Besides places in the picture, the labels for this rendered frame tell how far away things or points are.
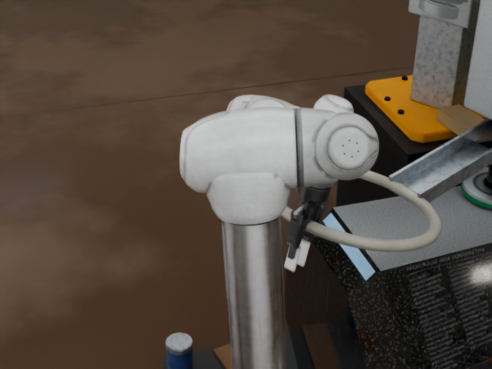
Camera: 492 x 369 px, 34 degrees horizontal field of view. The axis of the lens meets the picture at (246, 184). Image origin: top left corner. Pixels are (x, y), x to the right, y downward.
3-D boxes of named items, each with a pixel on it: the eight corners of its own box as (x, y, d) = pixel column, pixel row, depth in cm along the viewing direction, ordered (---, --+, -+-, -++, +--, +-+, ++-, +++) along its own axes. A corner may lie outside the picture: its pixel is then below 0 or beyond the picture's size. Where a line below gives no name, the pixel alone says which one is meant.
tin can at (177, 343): (198, 365, 308) (198, 340, 301) (179, 380, 302) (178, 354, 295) (181, 353, 314) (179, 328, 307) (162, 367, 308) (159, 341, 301)
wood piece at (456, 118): (435, 120, 313) (437, 108, 310) (457, 115, 317) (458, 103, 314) (469, 143, 297) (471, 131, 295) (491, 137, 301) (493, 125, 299)
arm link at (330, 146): (373, 105, 140) (294, 108, 140) (386, 103, 122) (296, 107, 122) (375, 180, 141) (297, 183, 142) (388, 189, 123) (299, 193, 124)
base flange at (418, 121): (361, 90, 344) (362, 80, 342) (463, 75, 357) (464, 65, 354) (414, 145, 305) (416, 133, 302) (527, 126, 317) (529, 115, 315)
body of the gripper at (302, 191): (320, 192, 187) (310, 227, 191) (338, 184, 194) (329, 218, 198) (293, 179, 191) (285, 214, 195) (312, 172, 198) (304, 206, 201)
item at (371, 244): (349, 161, 248) (351, 152, 246) (476, 237, 215) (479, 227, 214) (222, 176, 217) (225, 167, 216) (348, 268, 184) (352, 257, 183)
